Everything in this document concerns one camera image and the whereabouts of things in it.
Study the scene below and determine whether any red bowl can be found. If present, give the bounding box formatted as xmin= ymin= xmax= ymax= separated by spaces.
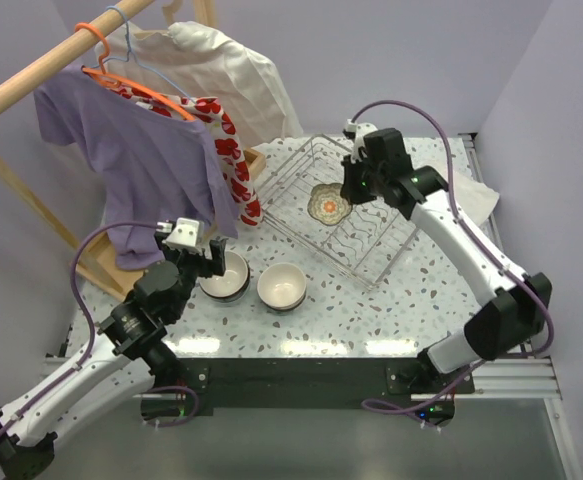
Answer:
xmin=200 ymin=251 xmax=250 ymax=295

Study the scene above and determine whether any small white bowl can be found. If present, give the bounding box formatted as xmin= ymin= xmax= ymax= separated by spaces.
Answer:
xmin=307 ymin=183 xmax=353 ymax=226

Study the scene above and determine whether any cream floral bowl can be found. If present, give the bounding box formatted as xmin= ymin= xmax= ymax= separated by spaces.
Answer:
xmin=257 ymin=263 xmax=307 ymax=306

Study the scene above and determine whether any teal white dotted bowl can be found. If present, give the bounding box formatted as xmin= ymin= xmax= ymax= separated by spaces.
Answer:
xmin=264 ymin=296 xmax=305 ymax=314

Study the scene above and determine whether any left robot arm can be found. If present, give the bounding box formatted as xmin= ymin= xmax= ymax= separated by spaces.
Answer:
xmin=0 ymin=232 xmax=226 ymax=479

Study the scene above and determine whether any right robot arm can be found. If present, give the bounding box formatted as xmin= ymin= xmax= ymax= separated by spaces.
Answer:
xmin=340 ymin=122 xmax=552 ymax=393

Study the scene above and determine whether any wooden clothes rack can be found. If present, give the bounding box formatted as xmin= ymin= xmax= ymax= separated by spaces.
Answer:
xmin=0 ymin=0 xmax=267 ymax=296

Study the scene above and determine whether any white folded cloth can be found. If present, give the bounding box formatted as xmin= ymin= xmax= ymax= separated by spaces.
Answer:
xmin=453 ymin=172 xmax=500 ymax=226

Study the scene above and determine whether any purple t-shirt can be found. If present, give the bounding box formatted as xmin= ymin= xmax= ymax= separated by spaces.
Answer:
xmin=33 ymin=66 xmax=239 ymax=270

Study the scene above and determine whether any red floral cloth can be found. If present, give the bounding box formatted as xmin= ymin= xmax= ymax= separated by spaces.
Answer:
xmin=115 ymin=84 xmax=264 ymax=227

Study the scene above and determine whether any white shirt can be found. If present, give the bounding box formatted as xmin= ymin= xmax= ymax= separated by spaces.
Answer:
xmin=107 ymin=21 xmax=304 ymax=147

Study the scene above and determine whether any orange hanger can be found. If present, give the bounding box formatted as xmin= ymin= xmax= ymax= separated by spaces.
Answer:
xmin=74 ymin=22 xmax=196 ymax=122

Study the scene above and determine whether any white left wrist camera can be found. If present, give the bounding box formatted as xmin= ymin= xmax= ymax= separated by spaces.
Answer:
xmin=154 ymin=217 xmax=204 ymax=253

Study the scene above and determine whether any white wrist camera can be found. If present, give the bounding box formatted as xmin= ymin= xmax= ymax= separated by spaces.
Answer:
xmin=154 ymin=217 xmax=204 ymax=253
xmin=342 ymin=119 xmax=378 ymax=165

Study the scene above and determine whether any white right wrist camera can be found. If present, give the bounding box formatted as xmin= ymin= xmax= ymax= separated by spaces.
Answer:
xmin=342 ymin=119 xmax=378 ymax=165

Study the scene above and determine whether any wire dish rack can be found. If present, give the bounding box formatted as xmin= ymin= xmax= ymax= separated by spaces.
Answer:
xmin=260 ymin=134 xmax=417 ymax=289

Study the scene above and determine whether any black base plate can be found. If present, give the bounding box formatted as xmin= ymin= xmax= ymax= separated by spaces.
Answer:
xmin=141 ymin=357 xmax=457 ymax=420

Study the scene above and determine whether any blue wire hanger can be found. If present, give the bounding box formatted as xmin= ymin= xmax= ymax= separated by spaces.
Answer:
xmin=104 ymin=5 xmax=191 ymax=99

